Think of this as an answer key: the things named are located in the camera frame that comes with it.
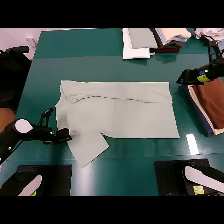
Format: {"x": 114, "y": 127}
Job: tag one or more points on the beige garment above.
{"x": 175, "y": 33}

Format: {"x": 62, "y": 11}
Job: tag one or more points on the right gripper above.
{"x": 191, "y": 76}

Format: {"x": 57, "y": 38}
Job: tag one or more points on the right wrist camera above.
{"x": 211, "y": 50}

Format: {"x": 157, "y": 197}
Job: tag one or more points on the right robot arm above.
{"x": 213, "y": 70}

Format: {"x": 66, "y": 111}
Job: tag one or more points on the peach garment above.
{"x": 197, "y": 106}

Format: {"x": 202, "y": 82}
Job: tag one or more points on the brown garment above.
{"x": 211, "y": 101}

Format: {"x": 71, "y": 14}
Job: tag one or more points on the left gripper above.
{"x": 60, "y": 135}

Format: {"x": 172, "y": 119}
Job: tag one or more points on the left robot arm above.
{"x": 20, "y": 128}

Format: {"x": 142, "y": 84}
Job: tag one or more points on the black garment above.
{"x": 170, "y": 45}

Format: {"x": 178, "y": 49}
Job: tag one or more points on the navy garment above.
{"x": 200, "y": 121}

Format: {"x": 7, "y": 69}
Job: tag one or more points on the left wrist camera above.
{"x": 47, "y": 114}

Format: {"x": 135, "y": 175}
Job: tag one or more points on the pale grey shirt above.
{"x": 126, "y": 113}

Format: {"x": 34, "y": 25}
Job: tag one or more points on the white garment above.
{"x": 133, "y": 53}
{"x": 210, "y": 32}

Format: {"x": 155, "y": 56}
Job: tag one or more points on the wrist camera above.
{"x": 47, "y": 114}
{"x": 211, "y": 50}

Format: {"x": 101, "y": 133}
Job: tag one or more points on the red garment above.
{"x": 166, "y": 50}

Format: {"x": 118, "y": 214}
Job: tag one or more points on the grey garment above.
{"x": 141, "y": 37}

